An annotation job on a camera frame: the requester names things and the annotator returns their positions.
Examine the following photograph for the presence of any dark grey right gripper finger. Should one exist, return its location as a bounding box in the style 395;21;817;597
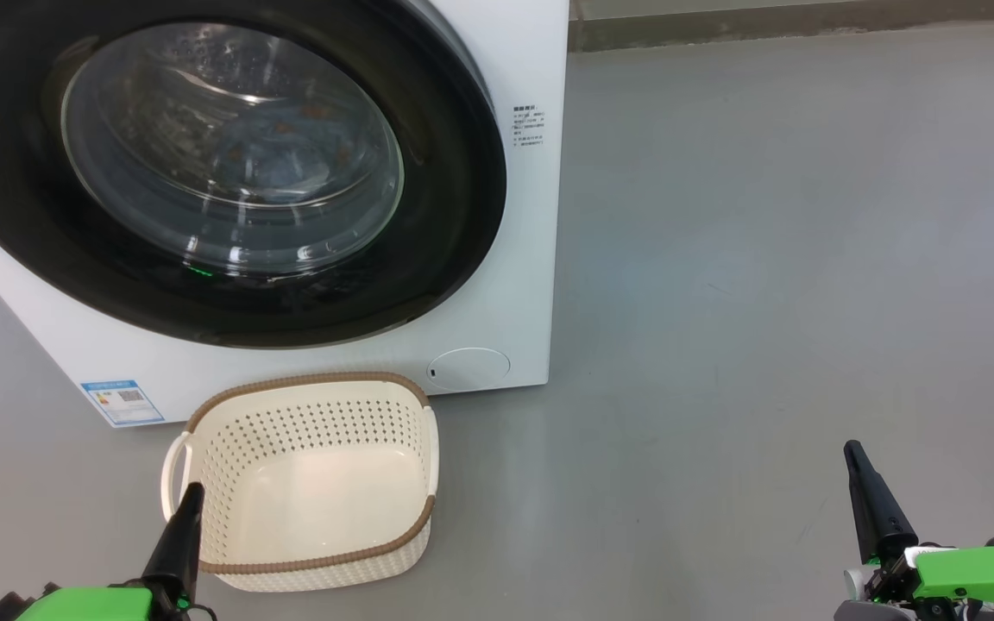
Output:
843;440;919;566

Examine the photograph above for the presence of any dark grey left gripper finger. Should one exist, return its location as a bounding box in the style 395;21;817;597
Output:
142;483;206;605

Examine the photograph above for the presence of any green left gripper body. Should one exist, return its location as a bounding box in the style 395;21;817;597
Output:
0;580;213;621

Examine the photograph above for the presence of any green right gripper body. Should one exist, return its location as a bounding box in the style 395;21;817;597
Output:
834;535;994;621

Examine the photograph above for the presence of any blue bear print garment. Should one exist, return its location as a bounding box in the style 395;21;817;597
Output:
204;99;351;186

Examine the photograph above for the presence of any round black glass washer door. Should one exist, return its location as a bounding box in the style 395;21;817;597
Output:
0;0;508;350

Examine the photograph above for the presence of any cream perforated laundry basket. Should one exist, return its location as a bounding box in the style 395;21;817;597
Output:
160;372;440;593

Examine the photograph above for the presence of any white front-load washing machine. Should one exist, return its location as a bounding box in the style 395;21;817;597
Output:
0;0;570;430

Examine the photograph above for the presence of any blue energy label sticker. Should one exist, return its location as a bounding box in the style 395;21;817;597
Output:
80;379;166;426

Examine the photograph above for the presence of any round white filter cover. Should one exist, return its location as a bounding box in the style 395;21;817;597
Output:
426;347;512;389

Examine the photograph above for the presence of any small printed text label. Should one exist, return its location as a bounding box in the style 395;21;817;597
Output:
512;105;547;147

